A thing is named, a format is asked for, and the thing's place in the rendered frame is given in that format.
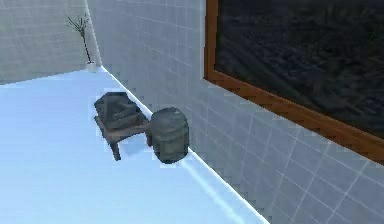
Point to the dark wooden stand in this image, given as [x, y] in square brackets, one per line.
[117, 114]

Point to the bare twig houseplant white pot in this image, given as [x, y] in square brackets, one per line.
[84, 40]

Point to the grey cylindrical bin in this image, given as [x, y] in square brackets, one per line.
[170, 135]

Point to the brown framed dark window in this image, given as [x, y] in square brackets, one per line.
[300, 56]

